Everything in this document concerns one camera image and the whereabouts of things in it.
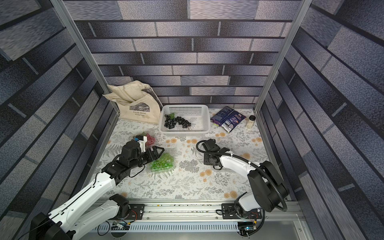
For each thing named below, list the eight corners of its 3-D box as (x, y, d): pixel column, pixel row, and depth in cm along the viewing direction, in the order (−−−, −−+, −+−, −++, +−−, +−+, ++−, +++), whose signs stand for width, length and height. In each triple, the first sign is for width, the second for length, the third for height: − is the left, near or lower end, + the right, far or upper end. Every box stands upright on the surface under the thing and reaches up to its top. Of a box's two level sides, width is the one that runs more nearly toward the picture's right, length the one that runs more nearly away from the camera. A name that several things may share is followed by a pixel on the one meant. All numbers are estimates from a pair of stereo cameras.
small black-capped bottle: (245, 127, 110) (249, 120, 103) (247, 121, 114) (251, 114, 107) (250, 129, 109) (254, 121, 102) (252, 123, 112) (256, 116, 106)
